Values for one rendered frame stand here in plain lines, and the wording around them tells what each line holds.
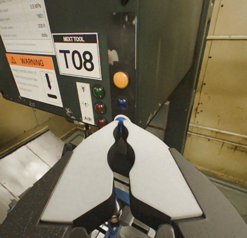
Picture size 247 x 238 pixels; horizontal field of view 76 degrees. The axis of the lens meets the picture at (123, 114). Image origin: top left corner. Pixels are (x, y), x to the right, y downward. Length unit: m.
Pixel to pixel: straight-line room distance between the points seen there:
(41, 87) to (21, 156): 1.36
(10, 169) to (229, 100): 1.78
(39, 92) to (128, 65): 0.24
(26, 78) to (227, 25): 1.11
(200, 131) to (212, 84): 0.40
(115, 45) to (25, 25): 0.20
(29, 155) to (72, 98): 1.42
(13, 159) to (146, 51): 1.59
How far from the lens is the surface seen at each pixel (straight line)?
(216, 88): 1.30
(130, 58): 0.24
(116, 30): 0.24
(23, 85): 0.46
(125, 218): 0.66
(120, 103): 0.26
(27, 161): 1.69
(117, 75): 0.24
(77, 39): 0.29
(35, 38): 0.37
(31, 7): 0.36
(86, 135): 0.69
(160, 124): 1.01
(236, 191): 1.74
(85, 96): 0.31
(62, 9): 0.31
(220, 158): 1.60
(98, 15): 0.26
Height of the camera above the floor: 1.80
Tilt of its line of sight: 28 degrees down
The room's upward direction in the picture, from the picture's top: 2 degrees counter-clockwise
